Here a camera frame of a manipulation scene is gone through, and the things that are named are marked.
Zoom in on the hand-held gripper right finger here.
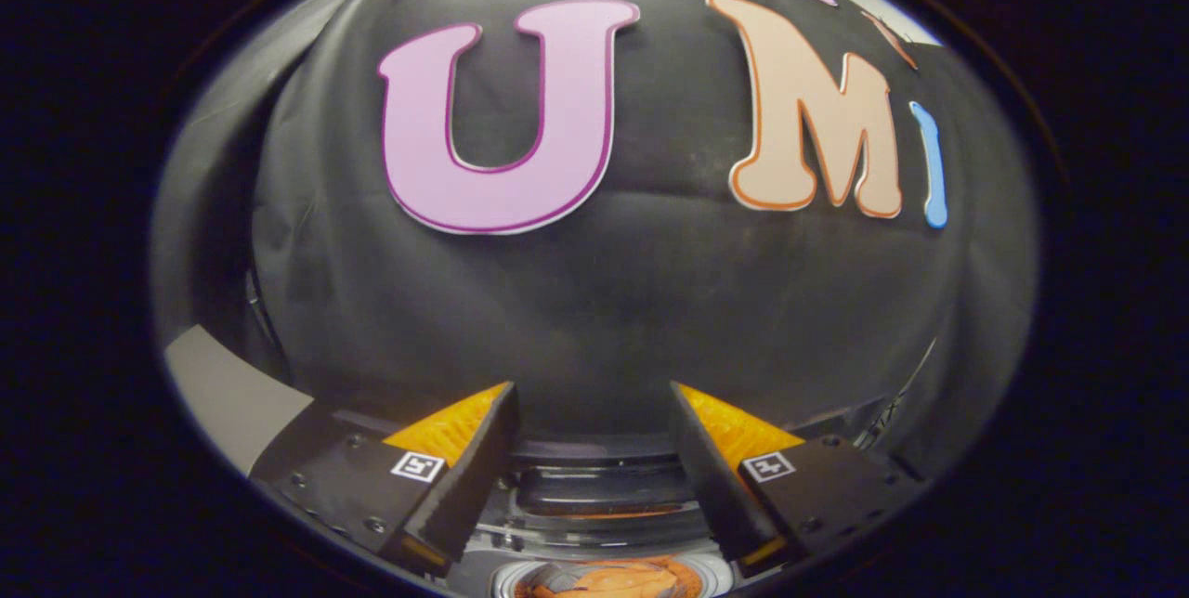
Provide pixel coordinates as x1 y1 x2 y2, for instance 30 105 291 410
667 381 930 580

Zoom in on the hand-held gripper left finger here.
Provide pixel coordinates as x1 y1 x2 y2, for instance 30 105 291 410
249 381 521 580

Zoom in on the grey washing machine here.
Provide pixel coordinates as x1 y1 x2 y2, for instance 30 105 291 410
460 431 744 598

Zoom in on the dark glass washing machine lid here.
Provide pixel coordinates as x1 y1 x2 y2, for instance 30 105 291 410
506 435 712 525

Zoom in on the orange shirt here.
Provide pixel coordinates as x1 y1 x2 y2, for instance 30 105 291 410
516 556 696 598

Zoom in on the black light stand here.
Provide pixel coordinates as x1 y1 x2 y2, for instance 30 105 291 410
859 338 937 452

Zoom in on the black backdrop cloth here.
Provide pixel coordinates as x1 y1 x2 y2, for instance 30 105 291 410
153 0 1039 480

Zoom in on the beige cabinet with dark sides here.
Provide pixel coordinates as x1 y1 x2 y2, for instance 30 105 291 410
163 325 321 480

